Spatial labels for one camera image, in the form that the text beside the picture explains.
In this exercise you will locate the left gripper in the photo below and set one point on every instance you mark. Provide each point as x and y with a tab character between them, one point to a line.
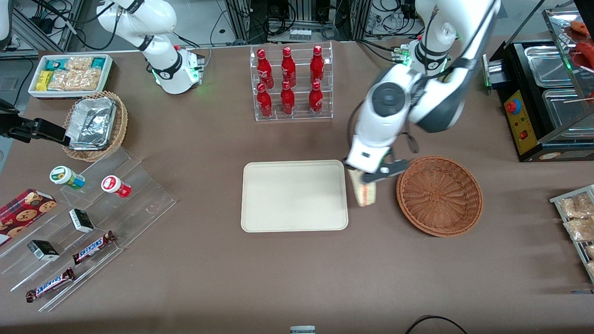
347	166

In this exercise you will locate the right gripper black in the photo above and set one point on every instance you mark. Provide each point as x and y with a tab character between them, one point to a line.
22	129

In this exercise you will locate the triangle sandwich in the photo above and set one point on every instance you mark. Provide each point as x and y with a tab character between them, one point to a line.
364	192

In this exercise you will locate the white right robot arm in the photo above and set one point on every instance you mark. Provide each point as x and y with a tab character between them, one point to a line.
171	69

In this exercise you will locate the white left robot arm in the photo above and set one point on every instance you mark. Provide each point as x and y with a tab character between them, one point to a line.
436	93

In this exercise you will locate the brown round wicker basket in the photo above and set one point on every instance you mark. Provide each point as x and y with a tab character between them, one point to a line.
438	197

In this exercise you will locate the light wicker basket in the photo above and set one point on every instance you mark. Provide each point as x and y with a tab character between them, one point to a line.
118	130

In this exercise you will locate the cream rectangular serving tray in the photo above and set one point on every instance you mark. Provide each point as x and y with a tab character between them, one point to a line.
292	195

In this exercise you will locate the tray of packaged snacks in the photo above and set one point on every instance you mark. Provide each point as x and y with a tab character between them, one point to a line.
557	200

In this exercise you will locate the white plastic snack bin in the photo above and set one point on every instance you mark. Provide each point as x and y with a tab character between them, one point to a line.
69	96

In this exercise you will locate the yellow snack packet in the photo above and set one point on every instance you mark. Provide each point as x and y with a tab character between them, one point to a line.
43	80

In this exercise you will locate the green lidded sunflower cup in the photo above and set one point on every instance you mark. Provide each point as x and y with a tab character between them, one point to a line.
62	175

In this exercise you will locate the stacked aluminium foil containers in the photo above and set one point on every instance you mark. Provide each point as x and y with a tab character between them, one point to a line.
93	123

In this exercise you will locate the clear bag of crackers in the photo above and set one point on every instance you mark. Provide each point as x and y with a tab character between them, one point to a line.
74	80
79	63

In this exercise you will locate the teal snack packet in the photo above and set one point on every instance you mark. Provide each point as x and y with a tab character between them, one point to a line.
99	62
53	64

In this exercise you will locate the red chocolate chip cookie box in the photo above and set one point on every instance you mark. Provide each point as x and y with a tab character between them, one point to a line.
23	213

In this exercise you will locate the red lidded yogurt cup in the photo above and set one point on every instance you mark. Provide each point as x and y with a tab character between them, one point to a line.
113	184

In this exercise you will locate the red cola bottle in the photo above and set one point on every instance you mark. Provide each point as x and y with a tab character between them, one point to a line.
316	98
288	65
264	102
317	62
263	65
287	99

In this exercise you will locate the small black carton box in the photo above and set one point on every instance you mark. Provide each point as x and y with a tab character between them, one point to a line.
42	250
81	220

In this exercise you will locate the clear acrylic bottle rack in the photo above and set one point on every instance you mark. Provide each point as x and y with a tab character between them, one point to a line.
300	117

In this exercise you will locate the Snickers chocolate bar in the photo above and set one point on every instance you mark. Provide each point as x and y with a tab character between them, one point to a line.
93	248
48	285

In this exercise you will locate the clear acrylic stepped shelf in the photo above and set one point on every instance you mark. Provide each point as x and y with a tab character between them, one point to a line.
148	199

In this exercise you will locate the black food warmer machine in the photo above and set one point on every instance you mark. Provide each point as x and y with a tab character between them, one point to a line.
524	120

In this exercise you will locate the white power strip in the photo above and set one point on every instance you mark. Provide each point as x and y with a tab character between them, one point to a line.
300	33

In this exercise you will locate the stainless steel pan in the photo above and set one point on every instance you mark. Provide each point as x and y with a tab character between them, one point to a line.
568	111
550	65

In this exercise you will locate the clear bag of nuts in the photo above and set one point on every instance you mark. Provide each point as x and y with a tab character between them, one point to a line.
590	251
590	268
575	206
580	229

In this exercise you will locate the black equipment cabinet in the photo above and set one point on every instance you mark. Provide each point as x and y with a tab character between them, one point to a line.
260	18

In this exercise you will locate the metal glass display shelf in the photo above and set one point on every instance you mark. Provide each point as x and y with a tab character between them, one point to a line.
557	18

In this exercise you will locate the aluminium frame cart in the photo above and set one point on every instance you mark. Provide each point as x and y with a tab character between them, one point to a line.
28	28

